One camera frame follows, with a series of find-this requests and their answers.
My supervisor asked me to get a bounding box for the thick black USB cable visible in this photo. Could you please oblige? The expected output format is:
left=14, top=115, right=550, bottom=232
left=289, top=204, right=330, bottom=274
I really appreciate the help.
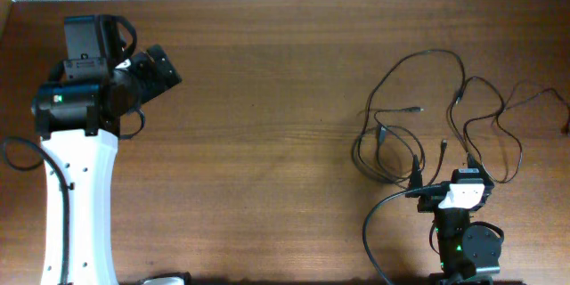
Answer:
left=446, top=75, right=525, bottom=184

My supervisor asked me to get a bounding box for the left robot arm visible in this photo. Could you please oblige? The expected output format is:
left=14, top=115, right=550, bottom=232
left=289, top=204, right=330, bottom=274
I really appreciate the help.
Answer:
left=32, top=14, right=182, bottom=284

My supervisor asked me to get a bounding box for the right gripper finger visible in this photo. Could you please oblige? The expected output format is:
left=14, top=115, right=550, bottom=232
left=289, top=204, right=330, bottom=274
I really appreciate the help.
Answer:
left=405, top=155, right=423, bottom=198
left=467, top=153, right=492, bottom=183

